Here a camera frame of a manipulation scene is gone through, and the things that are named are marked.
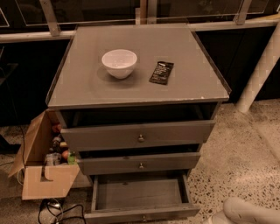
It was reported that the green bottle in box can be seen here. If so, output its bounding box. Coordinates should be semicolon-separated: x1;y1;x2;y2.
67;151;77;165

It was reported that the grey top drawer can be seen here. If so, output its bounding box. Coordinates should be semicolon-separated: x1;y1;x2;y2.
61;120;215;151

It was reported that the grey bottom drawer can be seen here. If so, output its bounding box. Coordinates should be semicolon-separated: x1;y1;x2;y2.
85;171;200;224

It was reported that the grey drawer cabinet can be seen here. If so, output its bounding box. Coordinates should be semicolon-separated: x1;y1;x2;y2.
45;24;232;176

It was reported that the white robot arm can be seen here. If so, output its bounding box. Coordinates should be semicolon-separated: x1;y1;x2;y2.
202;197;280;224

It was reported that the open cardboard box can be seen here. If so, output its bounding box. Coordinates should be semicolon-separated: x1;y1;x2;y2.
9;110;80;200

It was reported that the grey drawer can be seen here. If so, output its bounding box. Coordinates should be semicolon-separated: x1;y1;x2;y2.
61;120;215;151
85;171;200;224
78;152;200;175

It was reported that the black cable on floor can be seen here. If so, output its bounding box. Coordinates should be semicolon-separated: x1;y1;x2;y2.
38;198;88;224

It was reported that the grey middle drawer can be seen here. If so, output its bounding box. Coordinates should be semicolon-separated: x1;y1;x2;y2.
78;152;200;175

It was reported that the black snack packet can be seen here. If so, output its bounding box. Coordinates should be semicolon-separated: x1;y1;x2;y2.
149;61;174;85

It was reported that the white diagonal post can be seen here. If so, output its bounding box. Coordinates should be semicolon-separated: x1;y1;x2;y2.
235;23;280;113

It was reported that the red apple in box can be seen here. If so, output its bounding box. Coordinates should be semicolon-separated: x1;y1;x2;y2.
61;150;69;159

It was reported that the clear jar in box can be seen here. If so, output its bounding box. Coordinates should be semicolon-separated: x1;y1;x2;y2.
45;152;61;166

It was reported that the metal railing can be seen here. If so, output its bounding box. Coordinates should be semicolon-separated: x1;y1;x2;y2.
0;0;280;43

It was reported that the white ceramic bowl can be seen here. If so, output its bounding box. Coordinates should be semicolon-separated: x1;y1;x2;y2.
101;49;137;79

